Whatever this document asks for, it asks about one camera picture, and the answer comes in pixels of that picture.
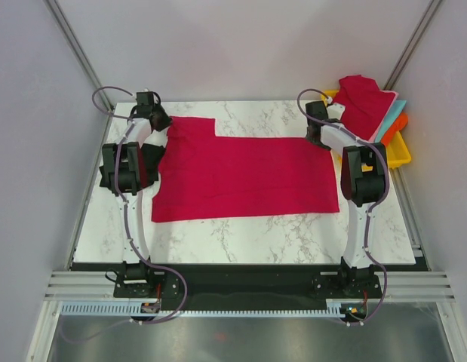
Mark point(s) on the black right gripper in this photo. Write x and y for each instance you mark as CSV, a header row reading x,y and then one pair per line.
x,y
324,146

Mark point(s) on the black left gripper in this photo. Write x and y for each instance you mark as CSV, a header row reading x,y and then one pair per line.
x,y
167,121

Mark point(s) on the crimson t shirt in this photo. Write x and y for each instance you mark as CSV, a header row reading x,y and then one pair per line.
x,y
205,176
365,104

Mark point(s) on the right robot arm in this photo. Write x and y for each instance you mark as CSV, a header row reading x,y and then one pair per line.
x,y
364,183

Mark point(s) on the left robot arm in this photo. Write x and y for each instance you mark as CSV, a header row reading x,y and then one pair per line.
x,y
134,247

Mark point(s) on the pink t shirt in tray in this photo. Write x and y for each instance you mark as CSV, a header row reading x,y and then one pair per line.
x,y
394,95

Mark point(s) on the crimson t shirt in tray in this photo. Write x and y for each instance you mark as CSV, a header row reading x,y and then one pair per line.
x,y
365,104

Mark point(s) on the folded black t shirt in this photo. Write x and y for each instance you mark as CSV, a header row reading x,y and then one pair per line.
x,y
137,168

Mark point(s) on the yellow plastic tray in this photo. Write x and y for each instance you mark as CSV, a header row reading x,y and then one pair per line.
x,y
397,151

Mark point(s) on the teal t shirt in tray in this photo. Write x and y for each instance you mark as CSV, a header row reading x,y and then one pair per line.
x,y
396,110

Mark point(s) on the orange t shirt in tray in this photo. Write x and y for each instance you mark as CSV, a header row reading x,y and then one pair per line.
x,y
397,125

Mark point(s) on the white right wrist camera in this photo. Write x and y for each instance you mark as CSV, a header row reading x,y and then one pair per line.
x,y
334,110

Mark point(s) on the right aluminium corner post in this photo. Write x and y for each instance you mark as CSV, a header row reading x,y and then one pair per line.
x,y
413,43

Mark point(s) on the aluminium corner post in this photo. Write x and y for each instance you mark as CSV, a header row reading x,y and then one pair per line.
x,y
72,40
413,43

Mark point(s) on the left aluminium corner post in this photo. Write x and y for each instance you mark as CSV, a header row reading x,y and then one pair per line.
x,y
72,40

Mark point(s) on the aluminium front rail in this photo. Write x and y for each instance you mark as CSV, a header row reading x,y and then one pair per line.
x,y
427,286

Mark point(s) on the white slotted cable duct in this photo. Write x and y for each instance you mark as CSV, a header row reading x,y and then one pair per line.
x,y
144,310

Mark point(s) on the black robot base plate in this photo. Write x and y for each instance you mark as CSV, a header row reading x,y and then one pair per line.
x,y
248,286

